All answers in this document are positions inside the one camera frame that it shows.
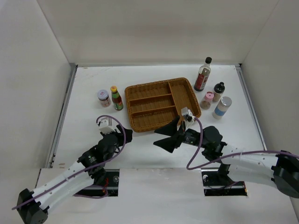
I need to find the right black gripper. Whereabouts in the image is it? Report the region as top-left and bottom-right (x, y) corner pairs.
(154, 115), (207, 153)

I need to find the green red chili sauce bottle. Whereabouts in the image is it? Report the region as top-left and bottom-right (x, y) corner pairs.
(110, 86), (123, 111)

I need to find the white lid red jar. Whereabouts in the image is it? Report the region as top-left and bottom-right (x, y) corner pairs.
(97, 90), (111, 107)

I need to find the pink cap spice jar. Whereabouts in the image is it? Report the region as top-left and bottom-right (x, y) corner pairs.
(199, 91), (214, 110)

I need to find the silver cap blue-label jar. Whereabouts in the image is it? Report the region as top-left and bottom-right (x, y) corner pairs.
(212, 96), (232, 119)

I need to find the black cap spice bottle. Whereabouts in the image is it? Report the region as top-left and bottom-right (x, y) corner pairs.
(213, 82), (225, 102)

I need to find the tall dark sauce bottle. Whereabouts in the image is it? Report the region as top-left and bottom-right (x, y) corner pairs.
(194, 57), (212, 91)

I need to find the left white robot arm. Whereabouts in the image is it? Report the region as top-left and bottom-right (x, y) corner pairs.
(15, 125), (133, 224)

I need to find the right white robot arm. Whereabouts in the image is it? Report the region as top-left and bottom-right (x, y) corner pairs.
(154, 117), (299, 198)

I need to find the brown wicker divided tray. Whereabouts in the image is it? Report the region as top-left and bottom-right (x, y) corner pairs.
(125, 77), (201, 133)

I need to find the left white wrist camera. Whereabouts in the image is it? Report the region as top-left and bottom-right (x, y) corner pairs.
(96, 117), (115, 135)

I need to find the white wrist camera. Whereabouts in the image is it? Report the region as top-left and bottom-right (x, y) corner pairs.
(181, 107), (194, 123)
(96, 117), (115, 135)

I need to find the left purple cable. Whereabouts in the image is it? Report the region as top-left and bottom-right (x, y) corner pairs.
(11, 114), (128, 210)

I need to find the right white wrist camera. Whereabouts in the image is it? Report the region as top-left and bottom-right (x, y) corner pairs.
(181, 107), (194, 123)

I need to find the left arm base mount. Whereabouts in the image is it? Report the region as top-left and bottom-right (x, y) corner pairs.
(75, 169), (120, 198)

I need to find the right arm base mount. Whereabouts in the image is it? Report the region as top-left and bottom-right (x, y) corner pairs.
(201, 168), (247, 196)

